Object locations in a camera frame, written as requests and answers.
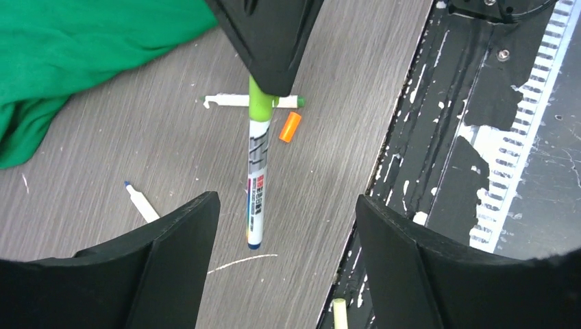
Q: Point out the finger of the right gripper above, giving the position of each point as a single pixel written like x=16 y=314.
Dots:
x=272 y=41
x=240 y=22

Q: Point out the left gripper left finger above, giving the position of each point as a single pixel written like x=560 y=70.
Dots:
x=151 y=277

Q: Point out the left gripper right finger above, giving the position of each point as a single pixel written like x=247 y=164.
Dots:
x=421 y=279

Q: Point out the white marker green tip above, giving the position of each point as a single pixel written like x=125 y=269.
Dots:
x=236 y=100

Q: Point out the green pen cap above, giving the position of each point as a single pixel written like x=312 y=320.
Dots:
x=261 y=104

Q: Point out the white marker blue tip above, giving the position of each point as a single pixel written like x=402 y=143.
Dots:
x=141 y=203

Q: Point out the yellow pen cap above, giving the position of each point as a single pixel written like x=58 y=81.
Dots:
x=339 y=309

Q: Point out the orange pen cap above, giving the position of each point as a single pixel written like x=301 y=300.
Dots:
x=290 y=127

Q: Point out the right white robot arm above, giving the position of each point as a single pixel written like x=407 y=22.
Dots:
x=504 y=12

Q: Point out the green cloth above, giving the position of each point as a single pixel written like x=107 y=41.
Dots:
x=51 y=50

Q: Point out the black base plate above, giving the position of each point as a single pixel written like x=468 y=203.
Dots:
x=466 y=73

